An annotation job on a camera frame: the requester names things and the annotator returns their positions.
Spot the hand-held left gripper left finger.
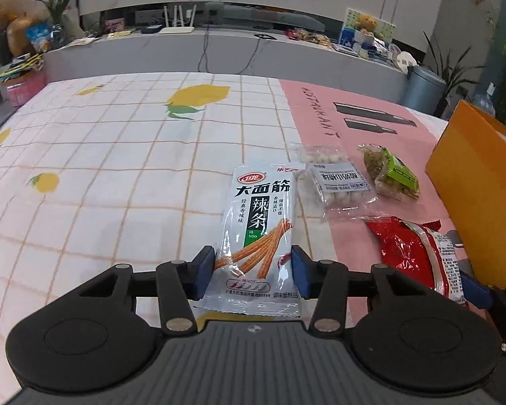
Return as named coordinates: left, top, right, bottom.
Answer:
left=78, top=245, right=217, bottom=333

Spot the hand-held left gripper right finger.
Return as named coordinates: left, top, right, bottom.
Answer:
left=291, top=245, right=411, bottom=333

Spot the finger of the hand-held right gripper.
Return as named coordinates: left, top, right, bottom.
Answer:
left=444, top=228, right=465, bottom=249
left=459, top=268, right=495, bottom=309

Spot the red snack packet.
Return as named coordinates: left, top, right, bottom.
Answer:
left=364, top=215, right=470, bottom=305

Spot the orange cardboard box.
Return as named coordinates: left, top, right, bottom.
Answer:
left=425, top=100, right=506, bottom=293

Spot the white spicy strip packet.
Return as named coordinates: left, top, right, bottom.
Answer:
left=191, top=162, right=308, bottom=318

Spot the green pea snack packet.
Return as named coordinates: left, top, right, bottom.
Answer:
left=358, top=143, right=421, bottom=203

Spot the clear white candy packet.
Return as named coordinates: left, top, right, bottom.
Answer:
left=290, top=143, right=378, bottom=221

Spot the lemon print checked tablecloth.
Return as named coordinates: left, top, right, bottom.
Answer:
left=0, top=72, right=462, bottom=391

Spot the blue water jug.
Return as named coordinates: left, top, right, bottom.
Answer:
left=471, top=84, right=497, bottom=115

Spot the pink printed placemat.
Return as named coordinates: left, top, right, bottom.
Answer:
left=278, top=78, right=475, bottom=338

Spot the grey round trash can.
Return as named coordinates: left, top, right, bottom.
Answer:
left=400, top=65, right=447, bottom=115

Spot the tall leafy potted plant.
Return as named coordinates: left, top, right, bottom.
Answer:
left=422, top=30, right=486, bottom=115

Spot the grey television cabinet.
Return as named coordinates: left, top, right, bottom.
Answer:
left=41, top=29, right=411, bottom=107

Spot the yellow plush bear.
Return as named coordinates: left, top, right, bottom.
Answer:
left=356, top=13, right=379, bottom=37

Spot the pile of snack packets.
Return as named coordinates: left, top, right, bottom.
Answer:
left=286, top=27, right=335, bottom=48

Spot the white router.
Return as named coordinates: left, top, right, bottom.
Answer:
left=158, top=4, right=197, bottom=35

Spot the pink storage box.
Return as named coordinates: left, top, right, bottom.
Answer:
left=0, top=66, right=48, bottom=109

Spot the blue snack bag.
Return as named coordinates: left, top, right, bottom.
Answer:
left=25, top=21, right=52, bottom=54

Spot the potted plant in vase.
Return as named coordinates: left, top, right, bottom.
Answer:
left=30, top=0, right=86, bottom=48

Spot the brown plush bear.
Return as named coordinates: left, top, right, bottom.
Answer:
left=0, top=0, right=48, bottom=58

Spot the black power cable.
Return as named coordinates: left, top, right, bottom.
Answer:
left=199, top=25, right=210, bottom=73
left=240, top=34, right=276, bottom=75

